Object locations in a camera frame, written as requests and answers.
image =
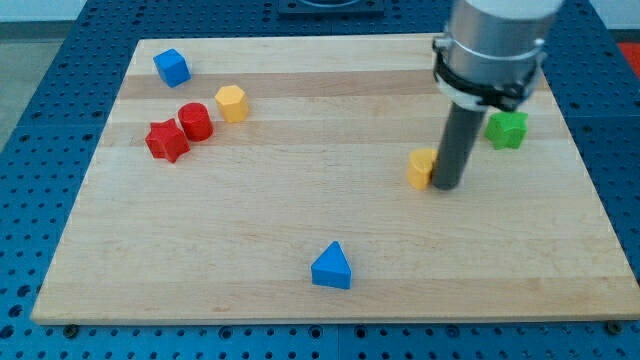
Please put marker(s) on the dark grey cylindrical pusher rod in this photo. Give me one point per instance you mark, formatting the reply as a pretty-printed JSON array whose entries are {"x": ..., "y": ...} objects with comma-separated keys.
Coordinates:
[{"x": 458, "y": 138}]

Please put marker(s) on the yellow heart block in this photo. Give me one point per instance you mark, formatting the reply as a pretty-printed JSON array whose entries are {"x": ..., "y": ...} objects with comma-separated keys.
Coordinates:
[{"x": 420, "y": 167}]

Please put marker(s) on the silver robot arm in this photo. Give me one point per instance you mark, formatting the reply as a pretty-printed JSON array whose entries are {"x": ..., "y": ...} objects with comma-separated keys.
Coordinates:
[{"x": 490, "y": 55}]

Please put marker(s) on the green star block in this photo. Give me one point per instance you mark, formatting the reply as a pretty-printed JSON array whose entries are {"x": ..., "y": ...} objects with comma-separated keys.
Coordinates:
[{"x": 507, "y": 129}]

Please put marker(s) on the blue triangle block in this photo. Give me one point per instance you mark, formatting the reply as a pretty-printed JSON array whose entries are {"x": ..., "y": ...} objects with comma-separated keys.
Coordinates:
[{"x": 331, "y": 268}]

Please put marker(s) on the wooden board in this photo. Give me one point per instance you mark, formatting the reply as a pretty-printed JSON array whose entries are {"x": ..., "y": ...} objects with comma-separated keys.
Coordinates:
[{"x": 227, "y": 234}]

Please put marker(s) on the yellow hexagon block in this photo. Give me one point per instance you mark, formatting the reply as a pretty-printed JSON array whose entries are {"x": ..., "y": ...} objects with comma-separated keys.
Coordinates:
[{"x": 232, "y": 103}]

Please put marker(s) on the red cylinder block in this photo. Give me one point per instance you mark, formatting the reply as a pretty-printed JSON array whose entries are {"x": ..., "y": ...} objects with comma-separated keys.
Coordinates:
[{"x": 195, "y": 121}]

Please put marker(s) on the blue cube block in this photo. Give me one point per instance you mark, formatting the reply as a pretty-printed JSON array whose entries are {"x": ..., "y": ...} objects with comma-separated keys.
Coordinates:
[{"x": 172, "y": 67}]

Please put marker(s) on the red star block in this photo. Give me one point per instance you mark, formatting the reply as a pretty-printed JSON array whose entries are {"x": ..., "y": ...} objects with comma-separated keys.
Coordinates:
[{"x": 166, "y": 140}]

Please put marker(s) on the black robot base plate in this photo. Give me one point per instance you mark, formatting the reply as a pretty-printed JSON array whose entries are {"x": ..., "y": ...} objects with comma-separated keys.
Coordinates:
[{"x": 330, "y": 7}]

